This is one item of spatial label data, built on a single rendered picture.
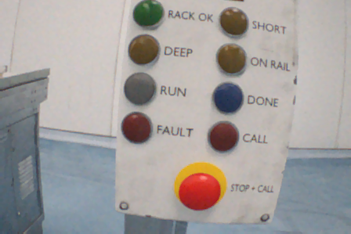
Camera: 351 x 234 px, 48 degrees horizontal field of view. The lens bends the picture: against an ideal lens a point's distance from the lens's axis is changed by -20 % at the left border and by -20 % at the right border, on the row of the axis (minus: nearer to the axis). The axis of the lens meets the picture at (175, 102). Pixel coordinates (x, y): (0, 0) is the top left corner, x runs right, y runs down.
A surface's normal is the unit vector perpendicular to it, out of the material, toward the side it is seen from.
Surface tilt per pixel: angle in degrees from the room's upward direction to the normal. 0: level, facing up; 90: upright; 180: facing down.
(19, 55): 90
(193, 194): 89
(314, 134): 90
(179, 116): 90
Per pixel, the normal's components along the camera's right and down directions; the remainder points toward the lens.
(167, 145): -0.08, 0.12
